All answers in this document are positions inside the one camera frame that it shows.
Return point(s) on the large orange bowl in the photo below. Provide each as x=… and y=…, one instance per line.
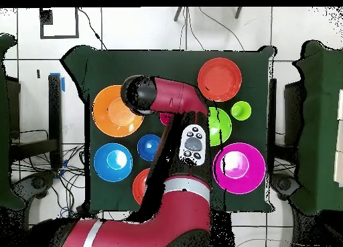
x=112, y=115

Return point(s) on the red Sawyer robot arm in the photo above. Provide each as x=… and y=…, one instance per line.
x=182, y=209

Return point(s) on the white box stack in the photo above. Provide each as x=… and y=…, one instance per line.
x=339, y=164

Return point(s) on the raspberry red cup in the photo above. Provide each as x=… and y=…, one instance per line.
x=164, y=119

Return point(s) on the small dark blue bowl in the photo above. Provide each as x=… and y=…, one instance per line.
x=147, y=148

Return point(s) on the green bowl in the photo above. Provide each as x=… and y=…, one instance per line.
x=223, y=126

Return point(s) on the red-orange bowl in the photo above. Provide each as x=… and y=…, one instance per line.
x=219, y=78
x=139, y=186

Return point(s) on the light blue bowl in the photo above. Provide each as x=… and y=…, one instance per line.
x=112, y=162

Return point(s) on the light green cup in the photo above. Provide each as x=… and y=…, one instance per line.
x=240, y=110

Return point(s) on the dark green table cloth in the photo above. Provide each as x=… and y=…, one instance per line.
x=120, y=65

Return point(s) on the large pink bowl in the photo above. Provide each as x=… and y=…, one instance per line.
x=249, y=177

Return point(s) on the black metal stand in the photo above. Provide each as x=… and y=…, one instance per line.
x=55, y=118

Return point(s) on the grey tripod leg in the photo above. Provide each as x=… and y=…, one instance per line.
x=178, y=14
x=238, y=12

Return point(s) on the blue tape strip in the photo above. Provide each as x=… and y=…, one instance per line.
x=63, y=84

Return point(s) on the green clothed side table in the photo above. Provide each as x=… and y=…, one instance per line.
x=5, y=123
x=319, y=123

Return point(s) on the black pedestal foot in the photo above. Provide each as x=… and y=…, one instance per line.
x=285, y=185
x=37, y=182

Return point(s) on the black square floor frame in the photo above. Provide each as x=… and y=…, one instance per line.
x=77, y=22

